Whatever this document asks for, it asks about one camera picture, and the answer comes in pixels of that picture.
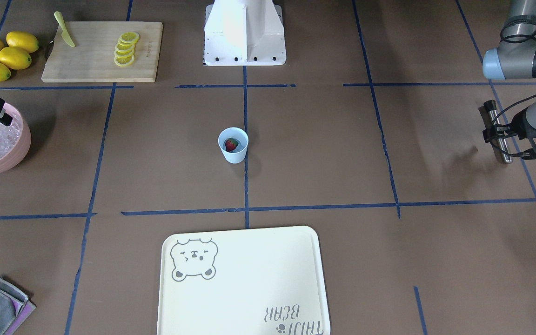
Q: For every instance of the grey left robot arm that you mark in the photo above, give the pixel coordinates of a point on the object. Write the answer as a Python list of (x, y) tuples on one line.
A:
[(514, 58)]

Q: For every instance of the steel muddler black tip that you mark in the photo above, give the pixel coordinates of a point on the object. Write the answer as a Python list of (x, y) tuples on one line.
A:
[(491, 133)]

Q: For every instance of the pink bowl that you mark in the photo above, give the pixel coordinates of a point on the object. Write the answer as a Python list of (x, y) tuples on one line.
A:
[(20, 150)]

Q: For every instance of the lemon slice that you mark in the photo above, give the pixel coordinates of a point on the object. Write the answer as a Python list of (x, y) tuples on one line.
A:
[(129, 38), (124, 61)]

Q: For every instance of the cream bear tray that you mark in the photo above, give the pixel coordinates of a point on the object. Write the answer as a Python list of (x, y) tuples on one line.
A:
[(263, 281)]

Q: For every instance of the yellow green knife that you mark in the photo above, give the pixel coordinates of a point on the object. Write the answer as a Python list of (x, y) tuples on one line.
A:
[(64, 29)]

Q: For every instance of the light blue cup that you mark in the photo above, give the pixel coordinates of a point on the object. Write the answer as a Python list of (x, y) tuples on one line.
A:
[(240, 153)]

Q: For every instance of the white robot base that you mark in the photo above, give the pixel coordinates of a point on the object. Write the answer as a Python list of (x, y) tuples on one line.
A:
[(244, 33)]

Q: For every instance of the wooden cutting board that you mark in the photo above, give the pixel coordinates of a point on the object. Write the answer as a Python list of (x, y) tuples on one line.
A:
[(92, 59)]

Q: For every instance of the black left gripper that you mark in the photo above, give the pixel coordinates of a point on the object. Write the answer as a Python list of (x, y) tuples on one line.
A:
[(517, 123)]

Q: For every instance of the red strawberry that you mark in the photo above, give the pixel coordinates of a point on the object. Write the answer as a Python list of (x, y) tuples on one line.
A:
[(231, 145)]

